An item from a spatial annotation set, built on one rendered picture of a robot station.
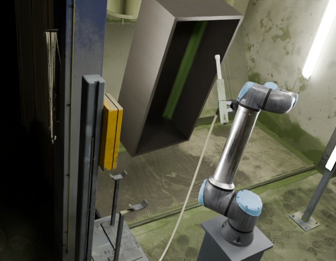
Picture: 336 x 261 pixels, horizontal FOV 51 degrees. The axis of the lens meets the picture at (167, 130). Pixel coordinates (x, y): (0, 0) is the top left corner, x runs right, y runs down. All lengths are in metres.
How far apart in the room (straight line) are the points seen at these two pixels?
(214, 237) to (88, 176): 0.97
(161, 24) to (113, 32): 1.61
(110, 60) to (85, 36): 2.09
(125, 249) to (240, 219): 0.64
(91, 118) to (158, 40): 1.17
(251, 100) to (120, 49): 2.20
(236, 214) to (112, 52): 2.33
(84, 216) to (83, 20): 0.82
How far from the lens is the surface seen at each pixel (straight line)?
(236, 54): 4.67
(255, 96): 1.82
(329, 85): 4.02
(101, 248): 1.71
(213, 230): 2.11
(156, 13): 2.27
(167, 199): 3.11
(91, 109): 1.17
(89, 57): 1.67
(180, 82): 3.08
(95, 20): 1.62
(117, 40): 3.79
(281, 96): 1.85
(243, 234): 2.04
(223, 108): 2.37
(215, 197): 1.96
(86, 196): 1.40
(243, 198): 1.95
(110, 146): 1.25
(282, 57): 4.36
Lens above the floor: 2.12
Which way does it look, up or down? 31 degrees down
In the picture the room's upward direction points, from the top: 11 degrees clockwise
